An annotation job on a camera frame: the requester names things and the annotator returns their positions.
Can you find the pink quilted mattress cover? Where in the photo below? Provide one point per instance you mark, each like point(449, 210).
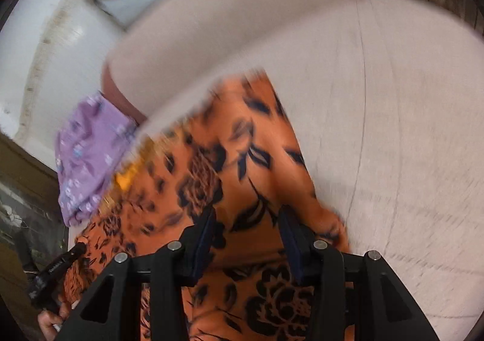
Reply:
point(386, 99)

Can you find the purple floral cloth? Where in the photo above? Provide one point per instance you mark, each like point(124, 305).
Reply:
point(88, 149)

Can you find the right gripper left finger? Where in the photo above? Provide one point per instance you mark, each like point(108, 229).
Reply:
point(110, 309)

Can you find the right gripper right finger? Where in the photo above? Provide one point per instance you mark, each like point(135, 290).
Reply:
point(361, 292)

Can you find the person left hand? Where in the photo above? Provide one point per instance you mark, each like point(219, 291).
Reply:
point(50, 323)

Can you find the orange black floral blouse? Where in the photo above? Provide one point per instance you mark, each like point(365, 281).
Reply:
point(240, 156)

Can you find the brown wooden glass door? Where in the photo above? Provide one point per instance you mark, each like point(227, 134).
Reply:
point(29, 213)

